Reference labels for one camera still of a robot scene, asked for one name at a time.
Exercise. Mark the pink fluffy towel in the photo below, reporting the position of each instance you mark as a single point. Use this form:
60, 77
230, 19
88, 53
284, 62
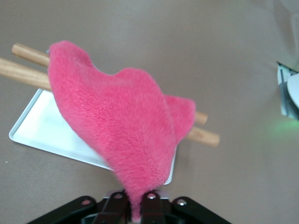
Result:
116, 116

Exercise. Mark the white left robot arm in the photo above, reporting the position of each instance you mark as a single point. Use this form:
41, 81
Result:
294, 91

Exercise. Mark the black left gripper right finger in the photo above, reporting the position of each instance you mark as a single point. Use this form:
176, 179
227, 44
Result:
153, 210

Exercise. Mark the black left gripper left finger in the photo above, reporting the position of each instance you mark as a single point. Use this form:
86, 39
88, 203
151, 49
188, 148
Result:
112, 210

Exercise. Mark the white rack base tray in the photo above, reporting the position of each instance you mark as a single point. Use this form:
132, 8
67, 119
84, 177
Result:
46, 130

